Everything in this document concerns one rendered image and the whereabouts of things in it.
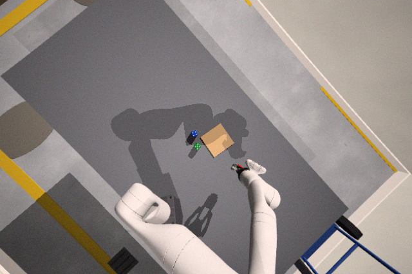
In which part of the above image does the tan flat mat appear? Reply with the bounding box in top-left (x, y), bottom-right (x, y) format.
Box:
top-left (200, 124), bottom-right (234, 157)

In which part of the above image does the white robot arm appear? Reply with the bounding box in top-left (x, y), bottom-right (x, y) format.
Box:
top-left (115, 160), bottom-right (281, 274)

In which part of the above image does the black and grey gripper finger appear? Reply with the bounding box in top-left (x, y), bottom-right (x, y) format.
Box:
top-left (231, 164), bottom-right (242, 171)

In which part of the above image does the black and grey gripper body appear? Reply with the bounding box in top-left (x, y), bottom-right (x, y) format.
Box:
top-left (236, 167), bottom-right (248, 180)

